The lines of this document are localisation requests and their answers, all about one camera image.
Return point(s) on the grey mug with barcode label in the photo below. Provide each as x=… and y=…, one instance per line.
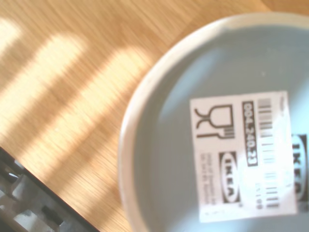
x=169, y=120

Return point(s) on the dishwasher rack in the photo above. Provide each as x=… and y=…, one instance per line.
x=24, y=193

